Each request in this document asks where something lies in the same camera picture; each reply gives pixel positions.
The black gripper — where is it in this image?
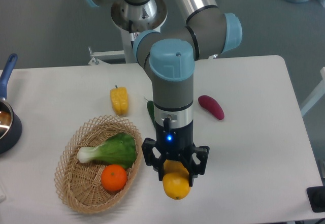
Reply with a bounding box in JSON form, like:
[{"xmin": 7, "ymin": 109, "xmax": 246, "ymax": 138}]
[{"xmin": 141, "ymin": 121, "xmax": 210, "ymax": 186}]

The yellow mango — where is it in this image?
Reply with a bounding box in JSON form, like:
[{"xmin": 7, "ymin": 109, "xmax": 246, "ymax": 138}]
[{"xmin": 162, "ymin": 160, "xmax": 191, "ymax": 200}]

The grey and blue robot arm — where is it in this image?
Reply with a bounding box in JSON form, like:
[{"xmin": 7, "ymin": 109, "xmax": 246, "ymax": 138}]
[{"xmin": 87, "ymin": 0, "xmax": 242, "ymax": 184}]

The green bok choy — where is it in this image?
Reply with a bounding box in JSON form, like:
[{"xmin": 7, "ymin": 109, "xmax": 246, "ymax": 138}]
[{"xmin": 77, "ymin": 133, "xmax": 137, "ymax": 169}]

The green chili pepper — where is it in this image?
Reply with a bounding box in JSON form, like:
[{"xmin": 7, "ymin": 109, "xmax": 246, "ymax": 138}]
[{"xmin": 144, "ymin": 97, "xmax": 156, "ymax": 128}]

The orange tangerine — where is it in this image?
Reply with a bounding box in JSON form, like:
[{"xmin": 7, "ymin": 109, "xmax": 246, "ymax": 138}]
[{"xmin": 101, "ymin": 165, "xmax": 127, "ymax": 191}]

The purple sweet potato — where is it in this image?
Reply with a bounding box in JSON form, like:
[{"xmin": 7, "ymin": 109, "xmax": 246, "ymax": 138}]
[{"xmin": 198, "ymin": 95, "xmax": 225, "ymax": 120}]

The yellow bell pepper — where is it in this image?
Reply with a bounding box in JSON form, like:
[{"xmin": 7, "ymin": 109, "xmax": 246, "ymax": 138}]
[{"xmin": 110, "ymin": 85, "xmax": 128, "ymax": 115}]

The woven wicker basket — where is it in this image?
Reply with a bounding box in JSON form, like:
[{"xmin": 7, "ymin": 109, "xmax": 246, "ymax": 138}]
[{"xmin": 54, "ymin": 115, "xmax": 143, "ymax": 214}]

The black device at table edge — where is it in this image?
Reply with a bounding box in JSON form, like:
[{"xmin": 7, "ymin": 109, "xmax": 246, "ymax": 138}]
[{"xmin": 306, "ymin": 186, "xmax": 324, "ymax": 213}]

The dark blue saucepan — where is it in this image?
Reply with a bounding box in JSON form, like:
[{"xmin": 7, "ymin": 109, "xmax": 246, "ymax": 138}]
[{"xmin": 1, "ymin": 53, "xmax": 22, "ymax": 154}]

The white frame at right edge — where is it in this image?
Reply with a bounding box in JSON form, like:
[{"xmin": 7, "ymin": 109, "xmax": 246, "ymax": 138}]
[{"xmin": 300, "ymin": 67, "xmax": 324, "ymax": 117}]

